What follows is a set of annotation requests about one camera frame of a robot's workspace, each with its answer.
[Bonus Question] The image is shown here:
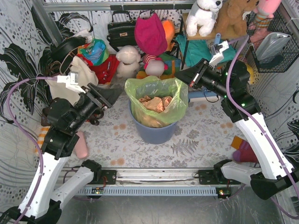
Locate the blue floor squeegee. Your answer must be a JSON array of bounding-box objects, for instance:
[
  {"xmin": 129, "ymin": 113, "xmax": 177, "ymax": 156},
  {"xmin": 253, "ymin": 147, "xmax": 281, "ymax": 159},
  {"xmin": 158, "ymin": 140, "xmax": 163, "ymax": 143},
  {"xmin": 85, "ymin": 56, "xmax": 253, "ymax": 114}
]
[{"xmin": 189, "ymin": 33, "xmax": 221, "ymax": 103}]

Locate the green trash bag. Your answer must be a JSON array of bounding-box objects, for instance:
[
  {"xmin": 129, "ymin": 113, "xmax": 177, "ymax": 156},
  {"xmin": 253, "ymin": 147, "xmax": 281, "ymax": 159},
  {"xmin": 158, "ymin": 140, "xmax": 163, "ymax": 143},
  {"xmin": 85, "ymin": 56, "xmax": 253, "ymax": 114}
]
[{"xmin": 125, "ymin": 76, "xmax": 188, "ymax": 128}]

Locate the blue trash bin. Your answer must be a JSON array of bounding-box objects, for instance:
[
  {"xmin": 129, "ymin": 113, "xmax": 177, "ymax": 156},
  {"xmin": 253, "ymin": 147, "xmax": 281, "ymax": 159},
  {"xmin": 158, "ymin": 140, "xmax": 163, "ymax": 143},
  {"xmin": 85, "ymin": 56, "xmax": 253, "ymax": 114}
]
[{"xmin": 128, "ymin": 100, "xmax": 178, "ymax": 145}]

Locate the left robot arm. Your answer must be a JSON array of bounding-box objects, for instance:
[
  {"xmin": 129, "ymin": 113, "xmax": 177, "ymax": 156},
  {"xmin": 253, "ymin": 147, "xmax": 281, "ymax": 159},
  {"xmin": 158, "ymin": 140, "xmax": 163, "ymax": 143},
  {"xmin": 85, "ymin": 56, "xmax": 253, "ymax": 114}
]
[{"xmin": 0, "ymin": 83, "xmax": 122, "ymax": 224}]

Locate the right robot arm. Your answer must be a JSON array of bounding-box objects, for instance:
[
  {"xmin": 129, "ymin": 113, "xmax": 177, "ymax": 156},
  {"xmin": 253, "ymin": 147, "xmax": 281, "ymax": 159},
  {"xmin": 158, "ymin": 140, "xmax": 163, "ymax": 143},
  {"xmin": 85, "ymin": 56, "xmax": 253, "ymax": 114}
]
[{"xmin": 175, "ymin": 59, "xmax": 299, "ymax": 200}]

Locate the rainbow striped bag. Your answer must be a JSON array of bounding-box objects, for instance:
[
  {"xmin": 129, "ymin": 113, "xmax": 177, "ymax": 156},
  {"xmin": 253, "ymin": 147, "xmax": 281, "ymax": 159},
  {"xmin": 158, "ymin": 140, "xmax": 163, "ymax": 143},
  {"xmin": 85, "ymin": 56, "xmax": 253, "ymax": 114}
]
[{"xmin": 136, "ymin": 53, "xmax": 181, "ymax": 80}]

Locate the cream canvas tote bag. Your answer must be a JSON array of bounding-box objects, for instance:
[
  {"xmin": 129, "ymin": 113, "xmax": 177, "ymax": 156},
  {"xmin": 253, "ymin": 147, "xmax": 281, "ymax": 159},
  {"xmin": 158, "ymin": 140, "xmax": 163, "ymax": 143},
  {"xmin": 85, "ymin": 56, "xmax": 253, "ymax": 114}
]
[{"xmin": 46, "ymin": 56, "xmax": 99, "ymax": 105}]

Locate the colourful printed bag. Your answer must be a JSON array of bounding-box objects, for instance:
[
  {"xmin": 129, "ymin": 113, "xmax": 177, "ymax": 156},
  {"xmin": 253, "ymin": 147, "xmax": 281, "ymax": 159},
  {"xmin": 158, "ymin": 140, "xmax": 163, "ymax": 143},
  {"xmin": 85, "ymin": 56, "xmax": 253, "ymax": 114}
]
[{"xmin": 77, "ymin": 39, "xmax": 109, "ymax": 66}]

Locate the magenta fabric bag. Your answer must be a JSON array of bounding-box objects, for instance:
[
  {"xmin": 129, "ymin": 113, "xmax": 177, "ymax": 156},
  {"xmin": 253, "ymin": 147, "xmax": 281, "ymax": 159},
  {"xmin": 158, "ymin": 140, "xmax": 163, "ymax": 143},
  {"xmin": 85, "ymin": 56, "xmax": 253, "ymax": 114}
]
[{"xmin": 135, "ymin": 13, "xmax": 167, "ymax": 56}]

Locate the red cloth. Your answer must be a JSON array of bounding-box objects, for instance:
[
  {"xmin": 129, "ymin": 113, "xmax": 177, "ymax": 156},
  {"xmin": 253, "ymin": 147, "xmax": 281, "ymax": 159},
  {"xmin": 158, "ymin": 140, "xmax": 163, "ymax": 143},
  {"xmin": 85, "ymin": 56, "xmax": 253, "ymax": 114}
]
[{"xmin": 90, "ymin": 55, "xmax": 120, "ymax": 84}]

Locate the teal folded cloth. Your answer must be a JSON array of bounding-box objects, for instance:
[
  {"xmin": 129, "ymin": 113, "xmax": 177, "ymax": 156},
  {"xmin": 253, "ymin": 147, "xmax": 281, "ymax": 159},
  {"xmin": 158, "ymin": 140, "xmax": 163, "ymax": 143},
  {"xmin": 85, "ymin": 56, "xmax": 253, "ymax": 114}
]
[{"xmin": 176, "ymin": 35, "xmax": 236, "ymax": 67}]

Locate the pink white plush doll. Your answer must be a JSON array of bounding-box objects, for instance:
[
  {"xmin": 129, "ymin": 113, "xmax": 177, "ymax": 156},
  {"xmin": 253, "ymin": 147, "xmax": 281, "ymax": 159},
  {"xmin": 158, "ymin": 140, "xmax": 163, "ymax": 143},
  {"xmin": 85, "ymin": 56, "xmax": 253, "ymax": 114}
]
[{"xmin": 143, "ymin": 54, "xmax": 168, "ymax": 77}]

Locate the yellow plush duck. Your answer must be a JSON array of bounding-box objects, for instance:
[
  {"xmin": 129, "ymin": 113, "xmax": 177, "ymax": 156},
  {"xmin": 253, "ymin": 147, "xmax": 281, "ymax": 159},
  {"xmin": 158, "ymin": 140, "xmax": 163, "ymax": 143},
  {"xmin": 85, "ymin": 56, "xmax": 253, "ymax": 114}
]
[{"xmin": 245, "ymin": 63, "xmax": 254, "ymax": 84}]

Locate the crumpled brown paper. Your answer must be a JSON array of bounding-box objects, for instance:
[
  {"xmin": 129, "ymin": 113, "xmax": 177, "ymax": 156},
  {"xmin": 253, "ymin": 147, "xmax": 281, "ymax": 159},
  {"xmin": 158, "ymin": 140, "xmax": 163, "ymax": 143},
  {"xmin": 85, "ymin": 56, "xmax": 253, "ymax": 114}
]
[{"xmin": 138, "ymin": 95, "xmax": 173, "ymax": 114}]

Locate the pink glasses case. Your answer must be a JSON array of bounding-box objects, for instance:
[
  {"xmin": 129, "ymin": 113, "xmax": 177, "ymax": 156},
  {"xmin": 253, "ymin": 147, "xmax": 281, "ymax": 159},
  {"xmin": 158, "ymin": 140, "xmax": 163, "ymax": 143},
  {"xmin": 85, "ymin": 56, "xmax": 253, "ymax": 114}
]
[{"xmin": 74, "ymin": 131, "xmax": 88, "ymax": 159}]

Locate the white plush sheep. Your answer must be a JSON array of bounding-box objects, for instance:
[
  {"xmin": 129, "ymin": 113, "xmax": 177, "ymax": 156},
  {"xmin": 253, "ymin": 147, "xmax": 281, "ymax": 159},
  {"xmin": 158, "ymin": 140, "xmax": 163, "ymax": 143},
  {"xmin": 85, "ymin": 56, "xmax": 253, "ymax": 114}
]
[{"xmin": 116, "ymin": 45, "xmax": 141, "ymax": 78}]

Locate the orange checkered cloth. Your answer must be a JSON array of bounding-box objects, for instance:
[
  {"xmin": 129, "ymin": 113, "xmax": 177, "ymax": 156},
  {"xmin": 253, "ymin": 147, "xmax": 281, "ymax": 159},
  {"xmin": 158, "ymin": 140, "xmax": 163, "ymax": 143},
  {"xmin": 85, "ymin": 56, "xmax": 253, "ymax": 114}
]
[{"xmin": 35, "ymin": 133, "xmax": 46, "ymax": 156}]

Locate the orange plush toy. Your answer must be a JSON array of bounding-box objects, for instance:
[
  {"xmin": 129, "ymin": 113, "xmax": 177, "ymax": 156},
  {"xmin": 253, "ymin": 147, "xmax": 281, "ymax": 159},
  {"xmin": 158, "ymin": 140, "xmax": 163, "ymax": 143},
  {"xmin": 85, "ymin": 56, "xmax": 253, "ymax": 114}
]
[{"xmin": 162, "ymin": 20, "xmax": 175, "ymax": 45}]

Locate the white plush dog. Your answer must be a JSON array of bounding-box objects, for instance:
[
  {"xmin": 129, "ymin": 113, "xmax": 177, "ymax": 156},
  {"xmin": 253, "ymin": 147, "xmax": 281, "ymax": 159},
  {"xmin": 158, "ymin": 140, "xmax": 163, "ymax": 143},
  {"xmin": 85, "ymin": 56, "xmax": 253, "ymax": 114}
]
[{"xmin": 186, "ymin": 0, "xmax": 223, "ymax": 37}]

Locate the black hat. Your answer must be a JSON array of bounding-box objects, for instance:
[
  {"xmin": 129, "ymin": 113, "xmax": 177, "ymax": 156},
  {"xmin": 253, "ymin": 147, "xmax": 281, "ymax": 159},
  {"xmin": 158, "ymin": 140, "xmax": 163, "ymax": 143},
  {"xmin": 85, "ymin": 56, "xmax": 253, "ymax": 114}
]
[{"xmin": 50, "ymin": 36, "xmax": 86, "ymax": 62}]

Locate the black leather handbag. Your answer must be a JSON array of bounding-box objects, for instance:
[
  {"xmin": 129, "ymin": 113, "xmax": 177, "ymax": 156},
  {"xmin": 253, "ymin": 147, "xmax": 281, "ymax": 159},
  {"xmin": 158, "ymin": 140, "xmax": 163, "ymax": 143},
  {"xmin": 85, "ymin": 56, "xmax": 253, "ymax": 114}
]
[{"xmin": 107, "ymin": 10, "xmax": 137, "ymax": 52}]

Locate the silver foil pouch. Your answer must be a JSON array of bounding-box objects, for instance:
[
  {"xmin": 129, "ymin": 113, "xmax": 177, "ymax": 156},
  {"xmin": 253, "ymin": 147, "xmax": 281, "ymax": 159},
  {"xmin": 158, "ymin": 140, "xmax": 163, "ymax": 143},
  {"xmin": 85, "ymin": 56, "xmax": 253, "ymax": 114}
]
[{"xmin": 256, "ymin": 32, "xmax": 292, "ymax": 61}]

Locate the brown teddy bear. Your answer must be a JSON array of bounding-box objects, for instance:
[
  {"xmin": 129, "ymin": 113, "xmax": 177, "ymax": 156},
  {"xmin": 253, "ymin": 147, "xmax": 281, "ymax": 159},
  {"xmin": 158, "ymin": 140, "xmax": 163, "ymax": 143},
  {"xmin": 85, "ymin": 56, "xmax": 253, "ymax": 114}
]
[{"xmin": 215, "ymin": 0, "xmax": 259, "ymax": 36}]

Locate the red purple sock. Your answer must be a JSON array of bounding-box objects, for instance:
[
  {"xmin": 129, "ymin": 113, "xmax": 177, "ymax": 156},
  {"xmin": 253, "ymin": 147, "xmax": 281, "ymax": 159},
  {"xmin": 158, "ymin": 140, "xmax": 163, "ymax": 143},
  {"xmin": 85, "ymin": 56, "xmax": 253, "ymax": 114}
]
[{"xmin": 231, "ymin": 136, "xmax": 258, "ymax": 163}]

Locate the pink plush toy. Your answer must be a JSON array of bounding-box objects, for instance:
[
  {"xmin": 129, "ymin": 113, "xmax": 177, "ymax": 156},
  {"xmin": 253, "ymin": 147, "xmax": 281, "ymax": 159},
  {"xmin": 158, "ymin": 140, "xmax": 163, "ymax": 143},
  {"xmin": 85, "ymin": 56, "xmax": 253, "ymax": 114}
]
[{"xmin": 253, "ymin": 0, "xmax": 281, "ymax": 23}]

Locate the brown leather strap bag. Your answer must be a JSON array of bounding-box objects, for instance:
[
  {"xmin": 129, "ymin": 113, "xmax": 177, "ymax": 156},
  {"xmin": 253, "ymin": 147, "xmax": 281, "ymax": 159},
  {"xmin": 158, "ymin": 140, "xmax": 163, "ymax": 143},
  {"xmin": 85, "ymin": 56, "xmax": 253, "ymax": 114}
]
[{"xmin": 41, "ymin": 107, "xmax": 104, "ymax": 126}]

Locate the black wire basket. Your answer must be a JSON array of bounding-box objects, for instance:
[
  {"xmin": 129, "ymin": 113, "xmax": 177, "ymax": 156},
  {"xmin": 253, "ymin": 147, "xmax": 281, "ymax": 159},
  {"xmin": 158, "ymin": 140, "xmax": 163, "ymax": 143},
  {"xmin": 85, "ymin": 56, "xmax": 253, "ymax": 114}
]
[{"xmin": 247, "ymin": 11, "xmax": 299, "ymax": 73}]

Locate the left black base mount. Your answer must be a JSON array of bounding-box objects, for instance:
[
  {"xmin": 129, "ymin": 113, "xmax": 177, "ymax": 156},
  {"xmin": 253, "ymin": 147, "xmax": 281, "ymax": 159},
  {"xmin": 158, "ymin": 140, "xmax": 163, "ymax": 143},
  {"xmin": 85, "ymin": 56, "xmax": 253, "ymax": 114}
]
[{"xmin": 92, "ymin": 169, "xmax": 117, "ymax": 185}]

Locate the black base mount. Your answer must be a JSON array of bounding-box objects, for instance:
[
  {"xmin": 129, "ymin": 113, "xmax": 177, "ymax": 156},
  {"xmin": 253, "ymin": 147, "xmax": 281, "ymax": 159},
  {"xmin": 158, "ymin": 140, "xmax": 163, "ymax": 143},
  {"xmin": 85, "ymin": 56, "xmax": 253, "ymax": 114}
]
[
  {"xmin": 92, "ymin": 169, "xmax": 117, "ymax": 185},
  {"xmin": 197, "ymin": 169, "xmax": 241, "ymax": 185}
]

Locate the aluminium front rail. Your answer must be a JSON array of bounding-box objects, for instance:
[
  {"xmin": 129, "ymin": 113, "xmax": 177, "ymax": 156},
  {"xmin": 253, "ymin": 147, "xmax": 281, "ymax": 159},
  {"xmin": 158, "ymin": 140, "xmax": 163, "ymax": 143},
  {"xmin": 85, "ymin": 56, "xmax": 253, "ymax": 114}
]
[{"xmin": 58, "ymin": 167, "xmax": 287, "ymax": 187}]

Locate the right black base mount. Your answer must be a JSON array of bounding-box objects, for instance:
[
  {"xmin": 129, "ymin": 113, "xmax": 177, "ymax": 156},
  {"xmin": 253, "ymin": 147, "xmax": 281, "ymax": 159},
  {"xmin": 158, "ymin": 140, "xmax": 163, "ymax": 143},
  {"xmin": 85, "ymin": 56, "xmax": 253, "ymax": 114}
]
[{"xmin": 197, "ymin": 169, "xmax": 241, "ymax": 185}]

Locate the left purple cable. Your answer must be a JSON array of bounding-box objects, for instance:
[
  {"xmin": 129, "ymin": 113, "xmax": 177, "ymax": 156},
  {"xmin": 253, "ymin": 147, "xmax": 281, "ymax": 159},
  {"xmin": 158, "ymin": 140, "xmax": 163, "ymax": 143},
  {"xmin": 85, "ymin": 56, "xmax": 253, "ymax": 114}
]
[{"xmin": 6, "ymin": 76, "xmax": 59, "ymax": 222}]

